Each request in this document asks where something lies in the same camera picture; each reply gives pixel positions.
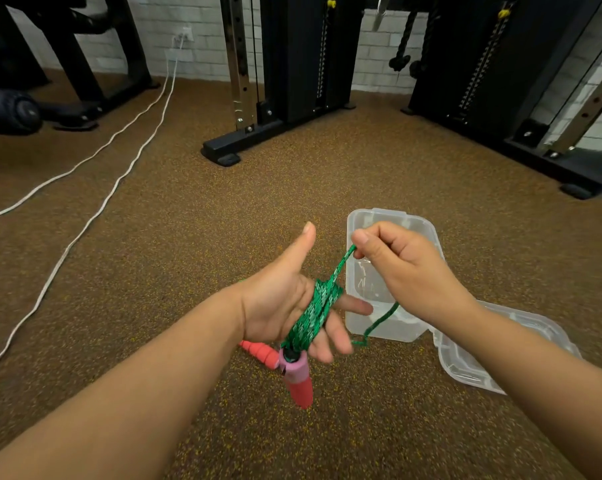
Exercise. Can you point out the person's right hand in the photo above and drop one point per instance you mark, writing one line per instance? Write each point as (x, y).
(411, 274)

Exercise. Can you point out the person's left hand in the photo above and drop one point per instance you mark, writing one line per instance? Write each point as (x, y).
(273, 304)

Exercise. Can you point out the person's left thumb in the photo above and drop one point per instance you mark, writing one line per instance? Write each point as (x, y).
(301, 247)

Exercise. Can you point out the person's left middle finger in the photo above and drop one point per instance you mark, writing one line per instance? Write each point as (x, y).
(342, 334)

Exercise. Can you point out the person's right thumb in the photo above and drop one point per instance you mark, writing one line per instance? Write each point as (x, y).
(367, 247)

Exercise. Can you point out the person's left forearm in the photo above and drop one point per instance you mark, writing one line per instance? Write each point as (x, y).
(130, 389)

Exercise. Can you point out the person's right forearm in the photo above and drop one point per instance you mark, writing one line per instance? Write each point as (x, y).
(536, 374)

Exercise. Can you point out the clear plastic container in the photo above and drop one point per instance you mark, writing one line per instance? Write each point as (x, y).
(363, 284)

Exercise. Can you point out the clear plastic container lid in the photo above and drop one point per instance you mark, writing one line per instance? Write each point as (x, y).
(461, 362)

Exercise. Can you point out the black foam roller pad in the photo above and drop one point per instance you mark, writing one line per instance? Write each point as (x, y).
(8, 112)

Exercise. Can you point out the white wall outlet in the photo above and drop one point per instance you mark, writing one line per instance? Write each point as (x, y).
(186, 33)

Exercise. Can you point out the black exercise machine frame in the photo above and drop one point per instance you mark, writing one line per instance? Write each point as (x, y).
(80, 54)

